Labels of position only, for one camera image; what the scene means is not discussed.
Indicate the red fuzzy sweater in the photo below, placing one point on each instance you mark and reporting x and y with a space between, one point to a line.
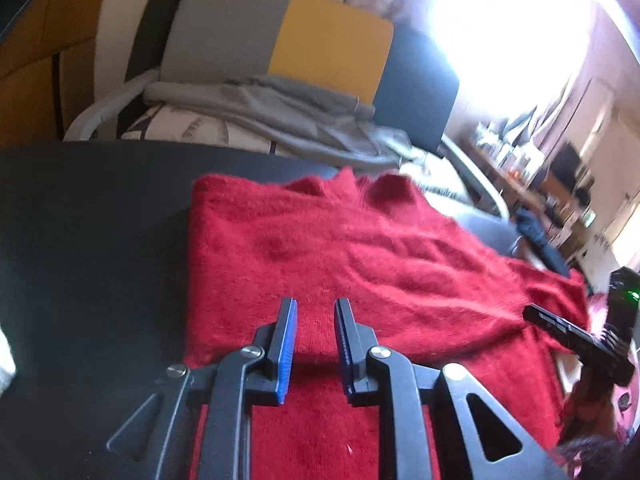
380 270

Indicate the wooden cabinet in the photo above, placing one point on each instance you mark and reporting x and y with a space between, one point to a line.
45 55

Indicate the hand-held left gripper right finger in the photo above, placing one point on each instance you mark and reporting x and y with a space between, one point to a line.
345 345

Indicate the wooden cluttered desk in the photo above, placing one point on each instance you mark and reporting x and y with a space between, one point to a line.
540 185

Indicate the grey and yellow cushion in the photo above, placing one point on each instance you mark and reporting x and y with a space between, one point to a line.
275 45

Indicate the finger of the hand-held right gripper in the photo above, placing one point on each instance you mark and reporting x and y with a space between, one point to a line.
560 329

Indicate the patterned white cushion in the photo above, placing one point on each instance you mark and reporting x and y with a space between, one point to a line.
195 127

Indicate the grey garment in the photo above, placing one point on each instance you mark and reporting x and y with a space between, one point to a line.
280 110

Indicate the black monitor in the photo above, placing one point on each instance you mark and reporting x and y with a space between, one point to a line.
566 165

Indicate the dark blue armchair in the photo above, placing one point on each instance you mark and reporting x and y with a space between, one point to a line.
415 85

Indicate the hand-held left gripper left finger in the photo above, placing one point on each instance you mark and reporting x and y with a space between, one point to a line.
286 350

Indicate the person's right hand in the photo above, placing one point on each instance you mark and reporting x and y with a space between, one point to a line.
587 422

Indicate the dark blue cloth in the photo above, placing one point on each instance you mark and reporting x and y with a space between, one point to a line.
542 240

